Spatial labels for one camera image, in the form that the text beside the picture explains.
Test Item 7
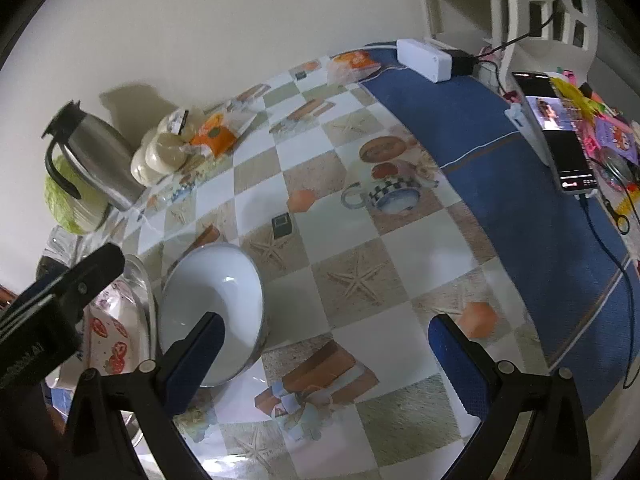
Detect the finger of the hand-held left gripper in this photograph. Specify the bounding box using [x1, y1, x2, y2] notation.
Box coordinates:
[7, 244, 126, 321]

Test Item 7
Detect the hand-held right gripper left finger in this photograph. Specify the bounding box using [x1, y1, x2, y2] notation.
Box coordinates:
[65, 311, 226, 480]

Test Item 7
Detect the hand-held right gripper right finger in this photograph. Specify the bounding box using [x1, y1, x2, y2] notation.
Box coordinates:
[427, 312, 593, 480]

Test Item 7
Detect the round stainless steel plate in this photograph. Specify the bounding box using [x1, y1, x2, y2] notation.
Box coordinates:
[120, 254, 161, 376]

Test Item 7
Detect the strawberry print bowl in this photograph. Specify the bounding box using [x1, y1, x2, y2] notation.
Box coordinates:
[80, 280, 151, 378]

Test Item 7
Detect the pale blue round bowl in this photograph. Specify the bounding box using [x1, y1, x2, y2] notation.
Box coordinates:
[159, 242, 271, 388]

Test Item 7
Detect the clear glass cup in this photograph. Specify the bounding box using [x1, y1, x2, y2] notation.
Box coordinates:
[47, 227, 83, 266]

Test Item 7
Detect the napa cabbage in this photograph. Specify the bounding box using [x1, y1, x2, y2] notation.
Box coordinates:
[44, 156, 112, 235]

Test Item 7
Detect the stainless steel thermos jug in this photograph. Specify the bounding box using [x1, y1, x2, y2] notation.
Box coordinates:
[41, 101, 148, 212]

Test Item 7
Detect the bag of white steamed buns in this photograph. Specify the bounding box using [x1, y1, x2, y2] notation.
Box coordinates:
[131, 106, 206, 186]

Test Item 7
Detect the orange snack packet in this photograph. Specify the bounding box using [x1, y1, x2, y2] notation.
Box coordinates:
[190, 111, 258, 158]

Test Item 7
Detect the black smartphone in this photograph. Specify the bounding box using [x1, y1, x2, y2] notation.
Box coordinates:
[511, 71, 598, 195]

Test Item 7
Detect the white phone stand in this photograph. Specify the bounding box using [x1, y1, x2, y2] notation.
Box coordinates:
[504, 95, 551, 161]

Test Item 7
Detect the black power adapter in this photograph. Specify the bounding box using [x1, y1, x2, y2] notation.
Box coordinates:
[450, 50, 476, 77]

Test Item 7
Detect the white power strip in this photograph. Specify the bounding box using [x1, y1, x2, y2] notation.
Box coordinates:
[396, 38, 453, 82]

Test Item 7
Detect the clear bag with orange contents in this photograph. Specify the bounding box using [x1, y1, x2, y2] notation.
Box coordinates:
[327, 49, 383, 86]

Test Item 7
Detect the white lattice chair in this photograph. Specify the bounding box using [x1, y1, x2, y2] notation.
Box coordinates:
[482, 0, 601, 81]

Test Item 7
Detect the black charger cable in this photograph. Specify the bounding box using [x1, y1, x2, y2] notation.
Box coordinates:
[470, 0, 561, 68]

